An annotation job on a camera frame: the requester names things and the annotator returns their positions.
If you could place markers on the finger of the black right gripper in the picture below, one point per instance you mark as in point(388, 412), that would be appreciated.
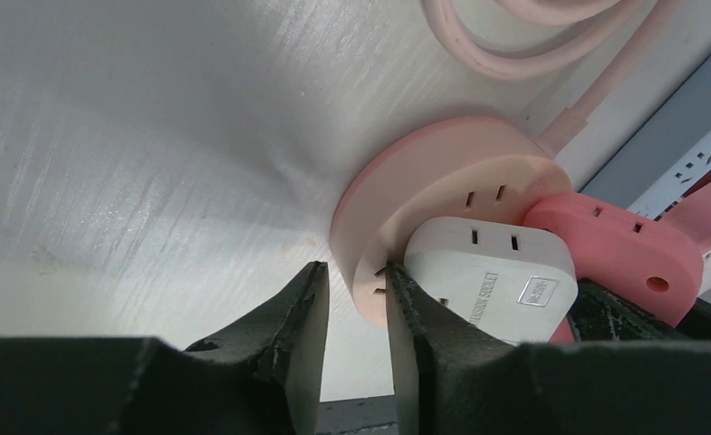
point(599, 315)

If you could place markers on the pink adapter plug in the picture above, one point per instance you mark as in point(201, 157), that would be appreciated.
point(649, 263)

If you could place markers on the white flat adapter socket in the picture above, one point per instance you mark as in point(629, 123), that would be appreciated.
point(514, 283)

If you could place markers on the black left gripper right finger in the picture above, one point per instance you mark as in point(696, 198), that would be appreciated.
point(451, 378)

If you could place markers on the white power strip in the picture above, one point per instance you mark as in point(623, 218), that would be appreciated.
point(671, 187)

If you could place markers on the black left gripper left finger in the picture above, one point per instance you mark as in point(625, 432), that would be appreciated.
point(262, 374)

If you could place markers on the pink round socket base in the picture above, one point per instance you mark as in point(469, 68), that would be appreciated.
point(475, 167)

